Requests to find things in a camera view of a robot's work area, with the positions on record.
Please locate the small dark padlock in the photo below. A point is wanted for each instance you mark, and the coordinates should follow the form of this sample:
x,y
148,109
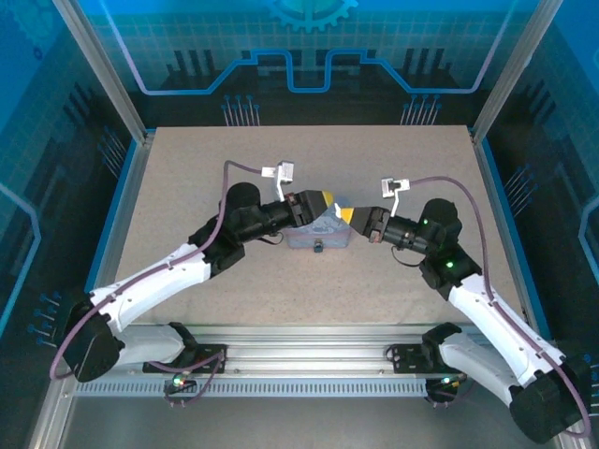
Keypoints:
x,y
319,246

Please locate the wiring connector with LEDs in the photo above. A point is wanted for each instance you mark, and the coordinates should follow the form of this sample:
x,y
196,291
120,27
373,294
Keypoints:
x,y
180,381
448,380

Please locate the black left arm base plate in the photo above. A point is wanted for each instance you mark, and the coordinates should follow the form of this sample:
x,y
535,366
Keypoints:
x,y
210,359

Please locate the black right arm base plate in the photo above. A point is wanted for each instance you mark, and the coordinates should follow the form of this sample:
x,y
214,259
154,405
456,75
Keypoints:
x,y
404,359

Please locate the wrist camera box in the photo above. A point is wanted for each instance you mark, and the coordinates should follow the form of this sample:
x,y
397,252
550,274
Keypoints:
x,y
390,187
286,170

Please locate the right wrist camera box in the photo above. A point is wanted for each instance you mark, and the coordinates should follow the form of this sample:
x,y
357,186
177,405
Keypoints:
x,y
390,187

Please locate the aluminium corner post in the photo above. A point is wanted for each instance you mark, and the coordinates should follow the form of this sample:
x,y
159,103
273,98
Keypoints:
x,y
107,79
510,84

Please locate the light blue cartoon tin box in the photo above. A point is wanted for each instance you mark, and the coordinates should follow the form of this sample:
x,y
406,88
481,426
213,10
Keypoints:
x,y
323,234

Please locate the aluminium side rail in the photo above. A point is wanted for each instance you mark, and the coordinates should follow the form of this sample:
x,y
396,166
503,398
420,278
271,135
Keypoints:
x,y
119,220
501,220

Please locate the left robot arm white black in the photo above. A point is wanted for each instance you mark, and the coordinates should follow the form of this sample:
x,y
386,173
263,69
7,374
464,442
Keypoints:
x,y
150,285

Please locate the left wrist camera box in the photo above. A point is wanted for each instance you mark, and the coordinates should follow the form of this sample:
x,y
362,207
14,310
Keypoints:
x,y
286,170

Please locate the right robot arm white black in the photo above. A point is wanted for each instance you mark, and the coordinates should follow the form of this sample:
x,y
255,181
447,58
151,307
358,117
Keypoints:
x,y
486,318

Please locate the grey metal tray panel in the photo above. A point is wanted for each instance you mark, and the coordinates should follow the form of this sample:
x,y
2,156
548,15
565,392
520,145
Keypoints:
x,y
304,425

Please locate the aluminium front frame rail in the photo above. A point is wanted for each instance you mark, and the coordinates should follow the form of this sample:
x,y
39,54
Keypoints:
x,y
304,348

